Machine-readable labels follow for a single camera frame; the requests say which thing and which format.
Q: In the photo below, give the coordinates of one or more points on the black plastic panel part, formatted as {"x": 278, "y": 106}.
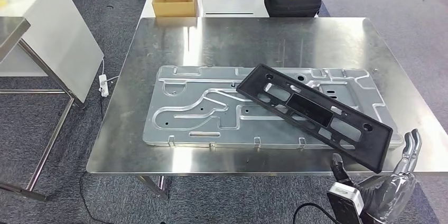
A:
{"x": 376, "y": 145}

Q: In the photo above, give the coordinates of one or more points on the stainless steel workbench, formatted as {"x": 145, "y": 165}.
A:
{"x": 245, "y": 40}

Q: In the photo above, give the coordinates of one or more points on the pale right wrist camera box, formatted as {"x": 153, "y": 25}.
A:
{"x": 346, "y": 198}

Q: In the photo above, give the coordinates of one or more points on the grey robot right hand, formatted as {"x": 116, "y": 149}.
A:
{"x": 392, "y": 194}

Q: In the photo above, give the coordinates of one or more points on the white board panel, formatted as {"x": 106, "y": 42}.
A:
{"x": 52, "y": 23}

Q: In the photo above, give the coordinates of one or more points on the white power strip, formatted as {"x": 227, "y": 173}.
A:
{"x": 103, "y": 87}

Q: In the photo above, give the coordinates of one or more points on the stamped silver metal panel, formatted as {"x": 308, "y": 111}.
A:
{"x": 196, "y": 117}

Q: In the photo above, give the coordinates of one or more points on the steel side table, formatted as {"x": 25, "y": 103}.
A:
{"x": 10, "y": 30}

